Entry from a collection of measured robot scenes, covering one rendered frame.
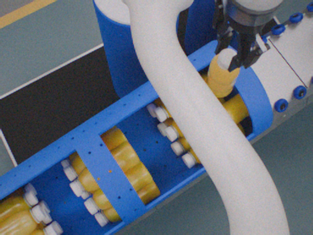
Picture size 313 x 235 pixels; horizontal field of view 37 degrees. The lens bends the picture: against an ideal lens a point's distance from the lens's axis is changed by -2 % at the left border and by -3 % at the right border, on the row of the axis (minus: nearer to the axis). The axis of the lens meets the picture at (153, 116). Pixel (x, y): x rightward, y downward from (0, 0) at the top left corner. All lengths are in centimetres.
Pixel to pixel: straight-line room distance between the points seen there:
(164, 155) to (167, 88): 84
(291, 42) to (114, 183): 79
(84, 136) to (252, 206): 70
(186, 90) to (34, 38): 212
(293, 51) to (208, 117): 107
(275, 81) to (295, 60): 10
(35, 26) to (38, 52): 16
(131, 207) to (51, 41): 159
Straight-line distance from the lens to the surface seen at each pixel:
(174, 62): 56
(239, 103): 126
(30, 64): 257
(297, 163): 246
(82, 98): 230
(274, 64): 154
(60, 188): 138
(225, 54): 98
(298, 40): 160
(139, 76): 184
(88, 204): 122
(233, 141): 53
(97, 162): 111
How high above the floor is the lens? 232
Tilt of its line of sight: 75 degrees down
